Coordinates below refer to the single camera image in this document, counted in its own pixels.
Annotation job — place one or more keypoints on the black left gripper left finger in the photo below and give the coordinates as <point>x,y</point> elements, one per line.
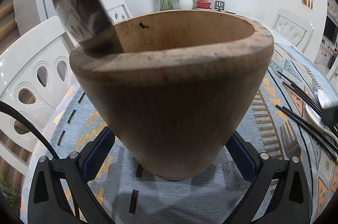
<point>59,190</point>

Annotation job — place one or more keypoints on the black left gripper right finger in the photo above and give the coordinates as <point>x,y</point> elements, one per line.
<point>291,199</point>

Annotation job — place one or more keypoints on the brown wooden utensil pot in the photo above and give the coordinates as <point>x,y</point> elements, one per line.
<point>180,88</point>

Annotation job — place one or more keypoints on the large silver spoon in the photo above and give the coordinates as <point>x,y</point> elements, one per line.
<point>89,24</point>

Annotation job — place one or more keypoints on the black chopstick lower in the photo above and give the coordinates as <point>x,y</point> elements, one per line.
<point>329,147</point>

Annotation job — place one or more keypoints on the silver fork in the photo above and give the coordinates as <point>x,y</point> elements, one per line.
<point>290,143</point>

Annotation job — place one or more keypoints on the lower silver spoon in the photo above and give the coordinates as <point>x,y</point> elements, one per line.
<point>314,119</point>

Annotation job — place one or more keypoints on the upper silver spoon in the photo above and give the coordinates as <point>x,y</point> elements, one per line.
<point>323,99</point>

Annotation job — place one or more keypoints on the near white dining chair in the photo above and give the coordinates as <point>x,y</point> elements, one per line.
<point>35,71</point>

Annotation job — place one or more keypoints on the white dining chair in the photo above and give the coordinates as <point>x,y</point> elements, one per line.
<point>35,71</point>
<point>116,10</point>

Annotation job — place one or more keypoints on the far right white chair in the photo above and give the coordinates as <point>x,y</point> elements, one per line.
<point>332,70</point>

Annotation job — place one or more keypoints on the right side white chair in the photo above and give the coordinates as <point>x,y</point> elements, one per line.
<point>294,28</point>

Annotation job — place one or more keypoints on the white refrigerator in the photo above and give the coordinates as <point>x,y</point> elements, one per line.
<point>30,13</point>

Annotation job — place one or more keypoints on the far white dining chair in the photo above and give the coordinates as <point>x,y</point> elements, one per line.
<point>116,10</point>

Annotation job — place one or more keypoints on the grey phone stand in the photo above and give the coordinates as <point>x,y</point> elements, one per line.
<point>219,5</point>

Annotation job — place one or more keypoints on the red lidded tea cup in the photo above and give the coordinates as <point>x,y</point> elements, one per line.
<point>203,4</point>

